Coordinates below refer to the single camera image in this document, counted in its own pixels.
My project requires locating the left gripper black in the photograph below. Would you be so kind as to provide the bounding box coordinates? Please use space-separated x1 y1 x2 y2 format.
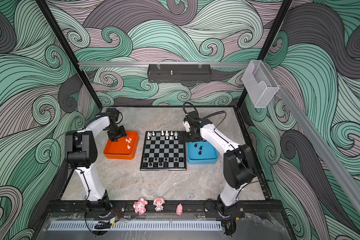
107 124 127 142

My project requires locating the aluminium rail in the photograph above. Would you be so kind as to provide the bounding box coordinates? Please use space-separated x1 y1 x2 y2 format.
261 62 360 216
78 61 249 69

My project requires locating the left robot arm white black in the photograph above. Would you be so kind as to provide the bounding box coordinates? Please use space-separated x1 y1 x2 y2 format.
64 108 127 211

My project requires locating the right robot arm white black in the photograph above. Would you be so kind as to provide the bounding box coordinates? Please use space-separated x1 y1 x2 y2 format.
183 119 255 207

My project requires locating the pink big-eared figurine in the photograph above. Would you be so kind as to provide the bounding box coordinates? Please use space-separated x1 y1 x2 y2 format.
133 198 148 215

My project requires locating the pink hat doll figurine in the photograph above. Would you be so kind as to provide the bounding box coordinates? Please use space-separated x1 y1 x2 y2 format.
153 197 165 212

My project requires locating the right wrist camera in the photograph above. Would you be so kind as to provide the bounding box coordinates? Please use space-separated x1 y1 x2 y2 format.
183 110 200 133

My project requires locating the black hanging tray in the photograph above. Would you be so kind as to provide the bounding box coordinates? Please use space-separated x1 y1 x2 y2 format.
147 65 212 84

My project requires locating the aluminium rail back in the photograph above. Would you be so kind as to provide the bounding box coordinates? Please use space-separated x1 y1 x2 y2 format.
78 61 249 69

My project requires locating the blue plastic bin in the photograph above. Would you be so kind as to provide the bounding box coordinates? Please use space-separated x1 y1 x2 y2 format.
186 140 218 165

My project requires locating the clear plastic wall box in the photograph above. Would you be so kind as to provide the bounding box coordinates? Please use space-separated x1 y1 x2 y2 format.
242 60 280 109

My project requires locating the small pink pig figurine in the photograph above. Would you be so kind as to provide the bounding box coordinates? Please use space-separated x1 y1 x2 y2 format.
176 204 183 216

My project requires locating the aluminium rail right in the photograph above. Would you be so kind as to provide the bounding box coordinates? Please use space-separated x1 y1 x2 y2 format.
261 62 360 216

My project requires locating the white slotted cable duct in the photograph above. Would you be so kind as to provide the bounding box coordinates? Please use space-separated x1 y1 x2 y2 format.
48 220 222 232

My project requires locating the black white chessboard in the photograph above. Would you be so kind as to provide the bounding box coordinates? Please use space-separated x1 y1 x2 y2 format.
140 131 187 171

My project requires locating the orange plastic bin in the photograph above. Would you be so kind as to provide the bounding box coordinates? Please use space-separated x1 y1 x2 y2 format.
104 131 139 160

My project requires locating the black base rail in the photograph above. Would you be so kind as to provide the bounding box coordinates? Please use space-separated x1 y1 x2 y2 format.
46 200 283 219

